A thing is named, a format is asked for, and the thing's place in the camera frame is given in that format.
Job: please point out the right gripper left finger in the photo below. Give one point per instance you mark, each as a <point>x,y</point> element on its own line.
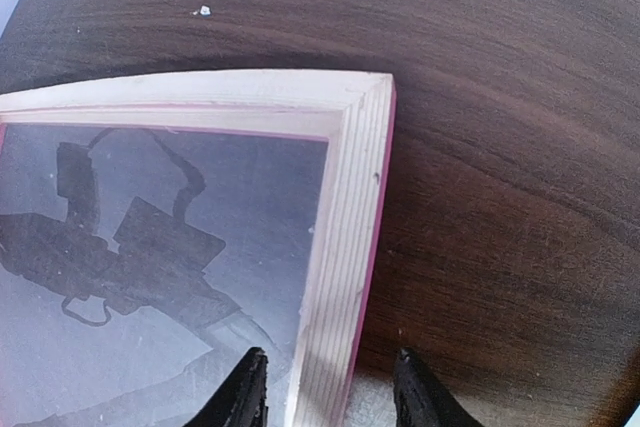
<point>240,401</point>

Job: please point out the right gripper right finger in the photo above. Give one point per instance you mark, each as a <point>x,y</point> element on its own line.
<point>420,398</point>

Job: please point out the light wooden picture frame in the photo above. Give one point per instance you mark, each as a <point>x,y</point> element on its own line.
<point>352,112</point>

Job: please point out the clear acrylic sheet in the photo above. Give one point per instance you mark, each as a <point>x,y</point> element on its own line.
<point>139,265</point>

